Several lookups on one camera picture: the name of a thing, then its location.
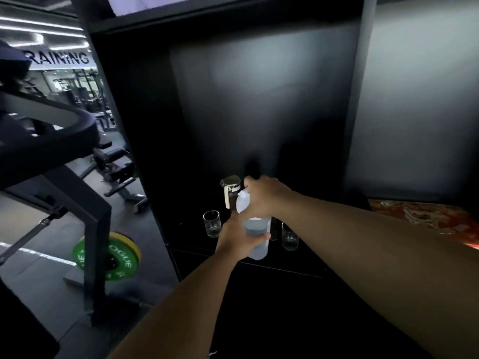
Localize person's left hand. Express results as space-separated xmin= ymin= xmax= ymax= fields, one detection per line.
xmin=215 ymin=210 xmax=271 ymax=261

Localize person's right hand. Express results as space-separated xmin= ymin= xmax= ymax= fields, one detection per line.
xmin=243 ymin=176 xmax=297 ymax=221

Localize clear plastic water bottle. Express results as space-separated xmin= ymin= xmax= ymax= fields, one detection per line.
xmin=235 ymin=188 xmax=272 ymax=261

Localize person's right forearm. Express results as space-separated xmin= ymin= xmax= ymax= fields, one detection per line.
xmin=276 ymin=190 xmax=479 ymax=359

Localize person's left forearm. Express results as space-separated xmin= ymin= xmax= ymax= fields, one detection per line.
xmin=108 ymin=249 xmax=241 ymax=359

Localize dark bottle with metal lid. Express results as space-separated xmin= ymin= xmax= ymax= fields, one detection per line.
xmin=220 ymin=175 xmax=242 ymax=210

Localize clear drinking glass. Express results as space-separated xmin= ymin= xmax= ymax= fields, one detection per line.
xmin=281 ymin=222 xmax=300 ymax=252
xmin=202 ymin=210 xmax=222 ymax=238

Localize black cabinet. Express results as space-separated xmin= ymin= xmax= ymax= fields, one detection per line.
xmin=70 ymin=0 xmax=479 ymax=359

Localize yellow weight plate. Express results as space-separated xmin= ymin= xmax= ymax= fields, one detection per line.
xmin=111 ymin=231 xmax=143 ymax=266

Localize black weight bench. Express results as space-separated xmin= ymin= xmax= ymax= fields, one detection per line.
xmin=79 ymin=140 xmax=148 ymax=213

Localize green weight plate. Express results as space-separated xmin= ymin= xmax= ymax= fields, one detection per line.
xmin=72 ymin=235 xmax=140 ymax=281

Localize red patterned cloth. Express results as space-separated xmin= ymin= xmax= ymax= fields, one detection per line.
xmin=368 ymin=198 xmax=479 ymax=252

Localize background gym rack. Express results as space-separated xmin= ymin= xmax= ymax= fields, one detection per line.
xmin=41 ymin=68 xmax=115 ymax=132

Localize white panel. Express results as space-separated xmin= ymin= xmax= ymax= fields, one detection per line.
xmin=106 ymin=0 xmax=262 ymax=17

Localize ceiling strip light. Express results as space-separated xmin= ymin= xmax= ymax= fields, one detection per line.
xmin=0 ymin=15 xmax=84 ymax=32

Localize black gym machine frame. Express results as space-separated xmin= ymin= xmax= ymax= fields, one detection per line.
xmin=0 ymin=40 xmax=114 ymax=327

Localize white wall banner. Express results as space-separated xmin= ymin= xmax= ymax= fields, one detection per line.
xmin=22 ymin=48 xmax=96 ymax=71

